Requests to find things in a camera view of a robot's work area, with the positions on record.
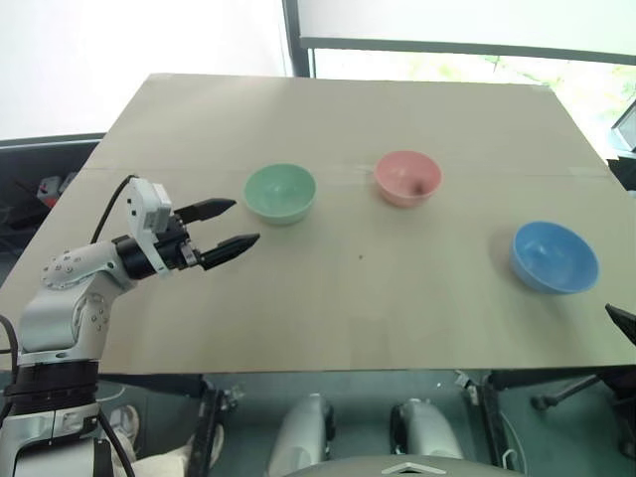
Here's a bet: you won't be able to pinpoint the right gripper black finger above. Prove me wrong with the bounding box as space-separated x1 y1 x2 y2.
604 302 636 347

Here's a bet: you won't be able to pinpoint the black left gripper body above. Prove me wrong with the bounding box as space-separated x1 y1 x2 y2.
155 211 206 274

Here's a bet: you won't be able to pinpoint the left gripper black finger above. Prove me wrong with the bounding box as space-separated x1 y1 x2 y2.
174 197 239 224
200 233 262 272

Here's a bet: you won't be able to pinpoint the green bowl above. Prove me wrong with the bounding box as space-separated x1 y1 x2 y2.
242 163 318 227

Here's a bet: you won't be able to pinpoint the black office chair base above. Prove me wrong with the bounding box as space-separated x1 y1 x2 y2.
530 374 603 411

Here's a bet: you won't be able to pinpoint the blue bowl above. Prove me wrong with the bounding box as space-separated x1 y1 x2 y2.
508 220 600 296

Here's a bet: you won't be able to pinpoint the red and white tool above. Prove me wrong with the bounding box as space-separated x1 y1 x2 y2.
38 172 79 211

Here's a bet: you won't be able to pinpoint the black table leg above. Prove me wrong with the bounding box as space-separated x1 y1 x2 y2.
190 376 226 469
475 373 509 468

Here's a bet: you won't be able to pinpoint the dark side bench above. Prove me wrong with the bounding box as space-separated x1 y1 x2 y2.
0 132 106 259

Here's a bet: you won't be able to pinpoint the bystander's white shoe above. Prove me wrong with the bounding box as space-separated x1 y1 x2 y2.
109 403 141 449

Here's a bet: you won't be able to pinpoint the pink-red bowl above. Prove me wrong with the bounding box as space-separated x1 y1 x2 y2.
374 150 444 209

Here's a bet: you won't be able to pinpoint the silver left robot leg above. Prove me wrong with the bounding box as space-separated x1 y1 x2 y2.
267 394 335 477

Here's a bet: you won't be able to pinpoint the silver robot leg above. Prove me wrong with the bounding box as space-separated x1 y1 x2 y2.
390 397 464 461
267 394 335 477

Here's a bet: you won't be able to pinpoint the bystander's beige trouser leg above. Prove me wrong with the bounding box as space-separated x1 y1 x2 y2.
109 425 226 477

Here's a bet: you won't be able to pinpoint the silver right robot leg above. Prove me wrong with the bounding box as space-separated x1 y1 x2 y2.
390 397 464 461

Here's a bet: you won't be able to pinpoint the white roller blind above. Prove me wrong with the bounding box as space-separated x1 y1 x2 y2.
296 0 636 57

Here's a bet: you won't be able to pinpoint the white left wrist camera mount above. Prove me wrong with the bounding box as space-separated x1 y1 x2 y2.
125 177 174 275

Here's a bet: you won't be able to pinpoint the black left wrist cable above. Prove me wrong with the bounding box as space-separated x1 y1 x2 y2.
90 173 138 245

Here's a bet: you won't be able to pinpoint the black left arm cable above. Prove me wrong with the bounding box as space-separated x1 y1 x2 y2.
0 314 24 423

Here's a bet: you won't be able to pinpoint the black window frame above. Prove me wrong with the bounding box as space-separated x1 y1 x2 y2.
281 0 636 79

